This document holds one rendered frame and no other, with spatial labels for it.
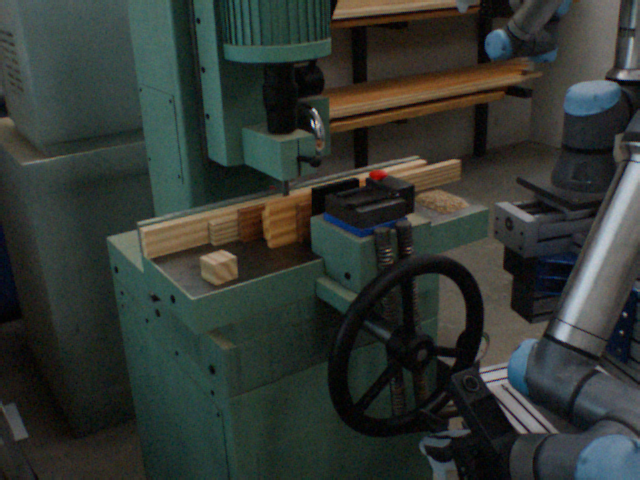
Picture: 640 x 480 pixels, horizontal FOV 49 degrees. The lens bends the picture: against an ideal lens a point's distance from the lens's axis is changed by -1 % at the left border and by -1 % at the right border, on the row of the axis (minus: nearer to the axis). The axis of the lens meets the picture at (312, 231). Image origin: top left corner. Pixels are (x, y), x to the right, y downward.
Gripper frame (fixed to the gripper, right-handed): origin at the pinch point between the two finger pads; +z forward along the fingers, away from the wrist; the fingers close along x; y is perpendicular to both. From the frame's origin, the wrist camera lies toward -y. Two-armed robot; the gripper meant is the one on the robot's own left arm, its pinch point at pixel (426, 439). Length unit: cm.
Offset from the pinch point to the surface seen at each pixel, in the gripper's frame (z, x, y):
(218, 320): 12.4, -20.3, -25.6
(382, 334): 3.0, 0.3, -16.0
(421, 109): 199, 192, -96
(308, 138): 12, 4, -50
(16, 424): 112, -44, -15
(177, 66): 26, -8, -71
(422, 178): 22, 33, -40
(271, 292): 11.5, -11.1, -27.2
